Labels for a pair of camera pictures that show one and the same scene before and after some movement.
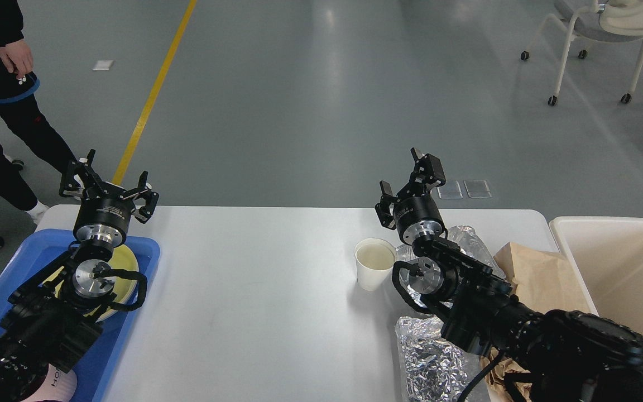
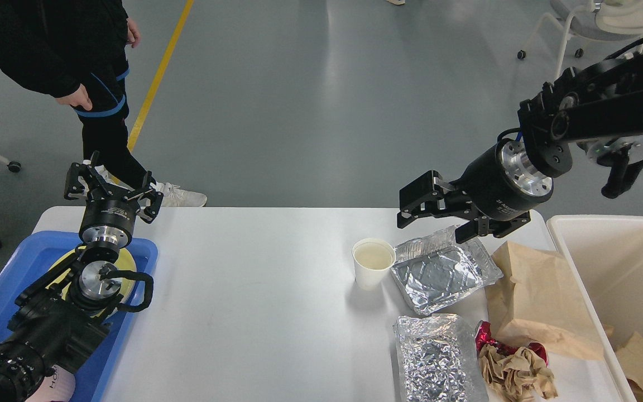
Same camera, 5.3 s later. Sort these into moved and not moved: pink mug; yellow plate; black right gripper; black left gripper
Moved: black right gripper
Not moved: black left gripper; yellow plate; pink mug
